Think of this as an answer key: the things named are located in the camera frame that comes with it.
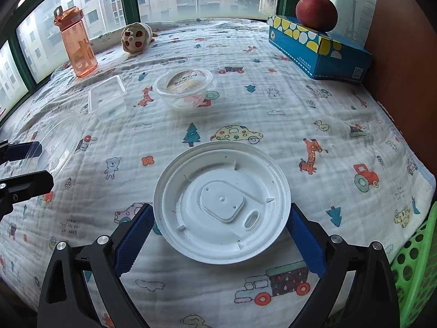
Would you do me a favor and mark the brown wooden panel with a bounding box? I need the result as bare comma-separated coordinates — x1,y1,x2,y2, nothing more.
362,0,437,212

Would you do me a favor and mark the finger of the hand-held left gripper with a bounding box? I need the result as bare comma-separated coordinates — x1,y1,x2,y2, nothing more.
0,170,54,217
0,140,43,163

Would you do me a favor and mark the beige plush toy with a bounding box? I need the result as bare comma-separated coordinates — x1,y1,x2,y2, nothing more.
121,22,158,54

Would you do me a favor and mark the white round plastic lid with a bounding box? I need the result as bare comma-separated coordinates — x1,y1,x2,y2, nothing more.
152,141,292,265

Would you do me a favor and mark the white printed blanket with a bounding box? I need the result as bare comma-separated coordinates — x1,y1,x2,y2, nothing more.
0,19,434,328

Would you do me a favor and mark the round clear plastic cup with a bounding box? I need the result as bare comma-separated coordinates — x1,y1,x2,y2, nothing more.
152,68,214,111

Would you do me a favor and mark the green plastic basket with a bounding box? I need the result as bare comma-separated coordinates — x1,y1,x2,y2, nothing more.
389,201,437,328

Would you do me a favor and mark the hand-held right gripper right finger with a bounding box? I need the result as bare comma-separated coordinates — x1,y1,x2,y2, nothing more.
287,202,400,328

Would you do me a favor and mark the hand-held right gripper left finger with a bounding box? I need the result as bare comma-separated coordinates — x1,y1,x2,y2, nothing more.
37,202,155,328

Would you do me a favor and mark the clear plastic dome lid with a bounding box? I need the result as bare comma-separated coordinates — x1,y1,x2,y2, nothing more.
0,110,82,181

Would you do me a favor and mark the orange plastic water bottle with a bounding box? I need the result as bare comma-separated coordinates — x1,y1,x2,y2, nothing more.
53,6,98,78

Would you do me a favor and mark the clear rectangular plastic container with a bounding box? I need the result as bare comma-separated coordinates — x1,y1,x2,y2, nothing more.
88,74,128,115

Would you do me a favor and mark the red apple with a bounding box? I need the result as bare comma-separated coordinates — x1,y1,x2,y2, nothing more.
296,0,338,33

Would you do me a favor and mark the blue dotted tissue box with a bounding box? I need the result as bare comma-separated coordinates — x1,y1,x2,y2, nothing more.
267,14,373,84

